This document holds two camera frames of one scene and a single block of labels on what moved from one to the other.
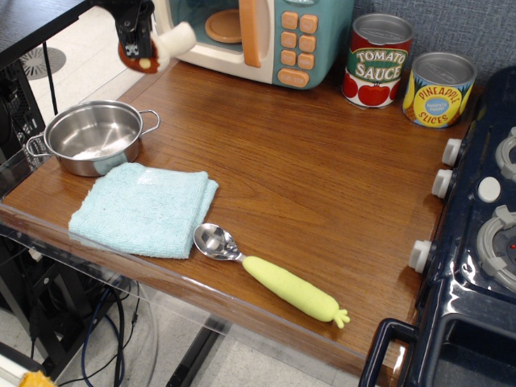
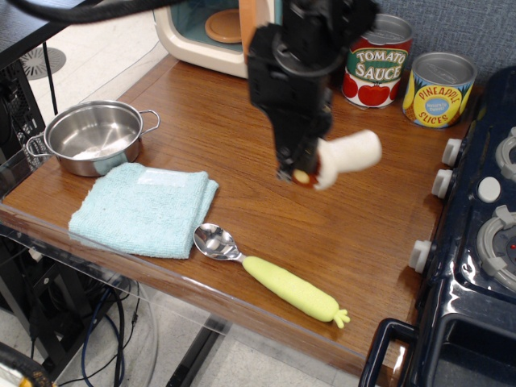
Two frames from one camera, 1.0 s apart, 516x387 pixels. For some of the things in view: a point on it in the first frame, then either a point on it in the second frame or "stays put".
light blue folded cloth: (136, 209) stays put
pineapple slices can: (439, 89) stays put
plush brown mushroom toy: (172, 40) → (337, 152)
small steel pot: (90, 138) stays put
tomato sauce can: (376, 63) stays put
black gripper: (131, 16) → (292, 78)
